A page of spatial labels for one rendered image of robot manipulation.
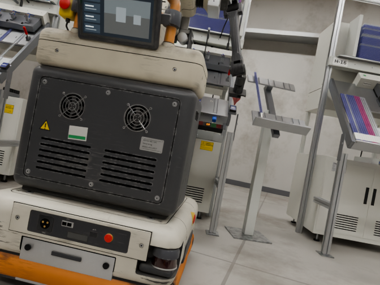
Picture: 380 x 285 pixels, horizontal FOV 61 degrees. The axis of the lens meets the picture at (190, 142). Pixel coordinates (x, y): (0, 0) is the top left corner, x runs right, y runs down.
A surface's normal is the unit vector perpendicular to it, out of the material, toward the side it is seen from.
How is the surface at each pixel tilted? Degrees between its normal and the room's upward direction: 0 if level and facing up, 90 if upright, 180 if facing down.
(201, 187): 90
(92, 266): 90
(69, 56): 90
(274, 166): 90
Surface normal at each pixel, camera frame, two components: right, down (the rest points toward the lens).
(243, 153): -0.28, -0.05
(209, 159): -0.01, 0.00
